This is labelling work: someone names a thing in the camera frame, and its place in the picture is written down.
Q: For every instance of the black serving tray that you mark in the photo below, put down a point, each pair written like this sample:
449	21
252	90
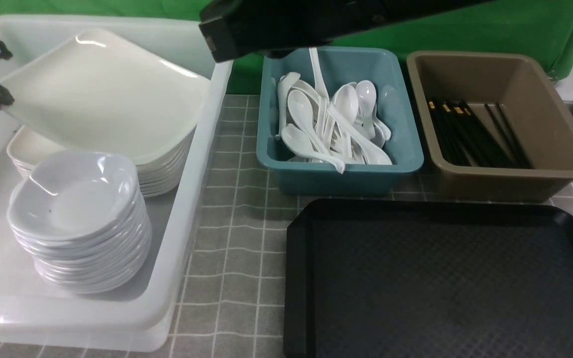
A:
400	279

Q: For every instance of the brown plastic bin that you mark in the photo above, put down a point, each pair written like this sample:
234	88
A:
541	121

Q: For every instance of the grey checked tablecloth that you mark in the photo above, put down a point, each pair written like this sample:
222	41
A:
231	299

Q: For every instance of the pile of white spoons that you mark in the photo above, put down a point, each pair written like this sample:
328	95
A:
340	131

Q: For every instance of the pile of black chopsticks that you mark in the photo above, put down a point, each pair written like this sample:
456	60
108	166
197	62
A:
465	141

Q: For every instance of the teal plastic bin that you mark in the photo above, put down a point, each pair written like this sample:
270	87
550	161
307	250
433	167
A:
341	65

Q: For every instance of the stack of white square plates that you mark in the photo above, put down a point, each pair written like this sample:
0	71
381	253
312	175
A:
28	148

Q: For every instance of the upright white spoon in bin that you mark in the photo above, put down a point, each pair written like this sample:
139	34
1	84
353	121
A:
319	83

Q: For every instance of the stack of white bowls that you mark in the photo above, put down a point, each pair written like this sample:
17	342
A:
82	218

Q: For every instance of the large white plastic bin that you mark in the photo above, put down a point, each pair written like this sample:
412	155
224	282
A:
138	315

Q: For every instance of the white square rice plate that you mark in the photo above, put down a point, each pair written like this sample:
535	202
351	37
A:
100	92

